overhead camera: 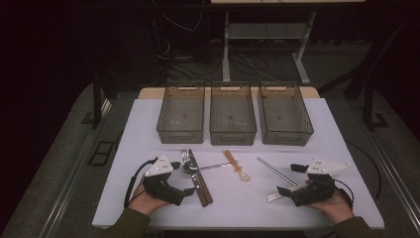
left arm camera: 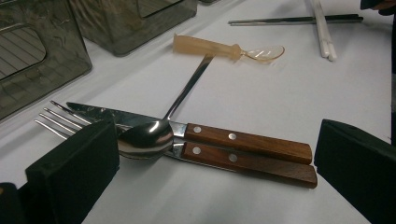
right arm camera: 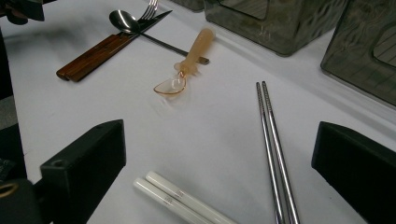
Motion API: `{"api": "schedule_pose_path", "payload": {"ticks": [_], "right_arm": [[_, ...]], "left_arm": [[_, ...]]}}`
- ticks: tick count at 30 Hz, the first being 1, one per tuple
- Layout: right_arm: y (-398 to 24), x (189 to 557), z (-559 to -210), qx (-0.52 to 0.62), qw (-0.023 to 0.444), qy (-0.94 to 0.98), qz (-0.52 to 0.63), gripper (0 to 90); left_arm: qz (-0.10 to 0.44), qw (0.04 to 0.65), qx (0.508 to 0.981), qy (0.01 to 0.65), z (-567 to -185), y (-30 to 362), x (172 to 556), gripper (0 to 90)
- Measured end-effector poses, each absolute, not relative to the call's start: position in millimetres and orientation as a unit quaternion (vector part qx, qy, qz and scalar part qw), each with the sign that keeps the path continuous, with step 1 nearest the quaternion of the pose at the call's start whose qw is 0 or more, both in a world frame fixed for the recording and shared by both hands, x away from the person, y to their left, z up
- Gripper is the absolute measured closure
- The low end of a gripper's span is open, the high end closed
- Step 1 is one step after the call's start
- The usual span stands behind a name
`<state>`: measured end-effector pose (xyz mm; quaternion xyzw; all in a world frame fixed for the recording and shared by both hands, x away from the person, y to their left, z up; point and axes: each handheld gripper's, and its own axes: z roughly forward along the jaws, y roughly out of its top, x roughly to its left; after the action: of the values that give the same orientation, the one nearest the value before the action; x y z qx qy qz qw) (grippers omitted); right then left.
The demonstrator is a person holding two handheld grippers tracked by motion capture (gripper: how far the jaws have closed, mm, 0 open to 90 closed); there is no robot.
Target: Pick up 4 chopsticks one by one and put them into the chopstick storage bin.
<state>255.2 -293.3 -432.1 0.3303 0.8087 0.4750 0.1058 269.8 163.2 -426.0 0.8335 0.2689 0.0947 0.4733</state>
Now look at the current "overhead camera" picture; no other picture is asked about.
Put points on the smoky clear plastic bin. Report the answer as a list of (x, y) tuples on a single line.
[(232, 115), (284, 115), (181, 114)]

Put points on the metal floor rail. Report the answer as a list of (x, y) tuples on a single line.
[(393, 175), (71, 175)]

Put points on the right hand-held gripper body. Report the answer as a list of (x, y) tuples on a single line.
[(315, 193)]

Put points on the white metal desk frame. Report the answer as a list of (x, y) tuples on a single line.
[(226, 49)]

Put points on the person's left hand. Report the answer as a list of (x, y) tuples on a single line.
[(143, 203)]

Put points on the black metal stand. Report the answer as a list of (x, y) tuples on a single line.
[(96, 99), (368, 95)]

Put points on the white table mat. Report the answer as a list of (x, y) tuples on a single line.
[(237, 205)]

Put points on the black floor frame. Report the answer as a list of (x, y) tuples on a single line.
[(99, 153)]

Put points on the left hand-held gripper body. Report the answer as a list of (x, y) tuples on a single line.
[(160, 167)]

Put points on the person's right hand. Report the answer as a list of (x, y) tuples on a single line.
[(336, 210)]

